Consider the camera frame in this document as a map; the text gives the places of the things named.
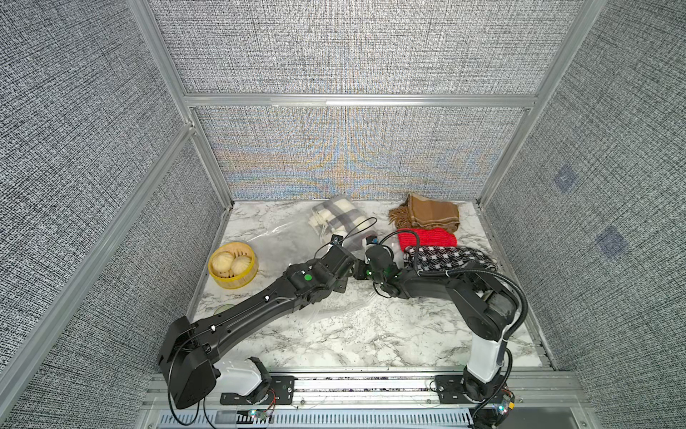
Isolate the brown fringed scarf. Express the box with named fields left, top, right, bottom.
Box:
left=389, top=193, right=460, bottom=233

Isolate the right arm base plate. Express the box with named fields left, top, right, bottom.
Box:
left=432, top=375, right=516, bottom=404

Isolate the black white knitted scarf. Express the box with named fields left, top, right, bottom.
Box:
left=403, top=246, right=497, bottom=272

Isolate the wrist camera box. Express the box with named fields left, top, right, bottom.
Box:
left=366, top=244, right=398, bottom=272
left=325, top=234, right=357, bottom=271

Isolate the right white steamed bun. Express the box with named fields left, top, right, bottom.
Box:
left=230, top=256, right=253, bottom=277

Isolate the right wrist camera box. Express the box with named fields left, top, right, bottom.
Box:
left=366, top=244, right=398, bottom=272

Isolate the white steamed bun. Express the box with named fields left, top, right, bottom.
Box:
left=230, top=256, right=253, bottom=277
left=211, top=251, right=235, bottom=278

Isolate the left white steamed bun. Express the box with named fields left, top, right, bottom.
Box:
left=211, top=251, right=235, bottom=278

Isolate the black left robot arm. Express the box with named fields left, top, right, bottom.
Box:
left=157, top=247, right=359, bottom=409

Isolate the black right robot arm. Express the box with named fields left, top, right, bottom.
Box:
left=353, top=263, right=529, bottom=403

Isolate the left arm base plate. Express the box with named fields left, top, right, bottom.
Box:
left=220, top=375, right=297, bottom=407

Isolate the aluminium front rail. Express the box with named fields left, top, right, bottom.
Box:
left=140, top=369, right=591, bottom=411

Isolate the yellow-rimmed bamboo steamer basket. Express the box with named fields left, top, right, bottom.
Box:
left=208, top=242, right=259, bottom=290

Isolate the green glass bowl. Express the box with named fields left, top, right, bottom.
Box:
left=214, top=304, right=234, bottom=316

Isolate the red knitted scarf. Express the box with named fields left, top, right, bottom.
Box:
left=397, top=228, right=457, bottom=250

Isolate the clear plastic vacuum bag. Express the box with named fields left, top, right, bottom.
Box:
left=246, top=201, right=393, bottom=323

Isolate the cream grey plaid scarf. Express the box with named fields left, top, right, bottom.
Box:
left=308, top=196, right=368, bottom=239

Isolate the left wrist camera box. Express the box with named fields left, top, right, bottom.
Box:
left=325, top=234, right=357, bottom=271

